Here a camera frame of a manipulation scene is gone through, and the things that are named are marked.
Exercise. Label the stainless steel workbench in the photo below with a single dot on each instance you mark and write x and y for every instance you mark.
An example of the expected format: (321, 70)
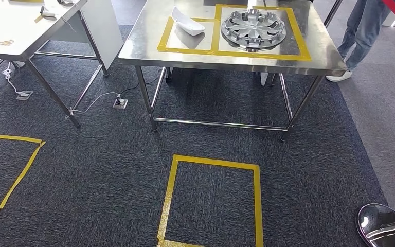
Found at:
(143, 41)

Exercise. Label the small white plastic part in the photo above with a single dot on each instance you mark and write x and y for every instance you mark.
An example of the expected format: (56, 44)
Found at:
(47, 13)
(65, 2)

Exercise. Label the floor power socket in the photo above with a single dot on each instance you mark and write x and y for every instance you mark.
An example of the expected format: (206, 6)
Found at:
(24, 95)
(120, 103)

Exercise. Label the grey plastic wheel hubcap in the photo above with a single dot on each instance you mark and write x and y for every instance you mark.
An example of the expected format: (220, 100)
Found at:
(253, 27)

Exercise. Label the white side panel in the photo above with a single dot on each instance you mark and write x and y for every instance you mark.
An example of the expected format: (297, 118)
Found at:
(102, 30)

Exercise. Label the chrome stanchion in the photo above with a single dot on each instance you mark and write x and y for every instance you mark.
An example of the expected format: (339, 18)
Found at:
(332, 13)
(378, 225)

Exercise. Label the person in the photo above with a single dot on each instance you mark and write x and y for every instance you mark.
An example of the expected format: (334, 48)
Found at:
(364, 34)

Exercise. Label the stainless steel table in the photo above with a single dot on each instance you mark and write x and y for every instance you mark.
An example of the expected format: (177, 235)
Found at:
(13, 30)

